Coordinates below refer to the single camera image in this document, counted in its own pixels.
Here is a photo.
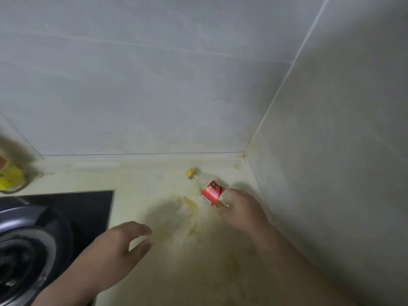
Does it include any person's right forearm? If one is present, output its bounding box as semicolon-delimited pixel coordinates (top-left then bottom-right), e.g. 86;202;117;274
252;223;354;306

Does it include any black glass gas stove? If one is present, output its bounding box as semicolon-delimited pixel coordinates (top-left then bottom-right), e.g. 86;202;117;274
0;190;115;306

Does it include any person's left hand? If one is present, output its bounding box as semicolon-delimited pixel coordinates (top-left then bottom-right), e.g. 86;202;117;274
71;221;154;292

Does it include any yellow label vinegar bottle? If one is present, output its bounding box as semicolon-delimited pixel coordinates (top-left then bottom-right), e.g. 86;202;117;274
0;149;26;193

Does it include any black round stove burner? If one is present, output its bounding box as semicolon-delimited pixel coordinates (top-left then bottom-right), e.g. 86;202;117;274
0;205;74;306

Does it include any person's right hand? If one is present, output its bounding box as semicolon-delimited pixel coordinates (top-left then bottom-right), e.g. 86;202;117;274
216;188;273;235

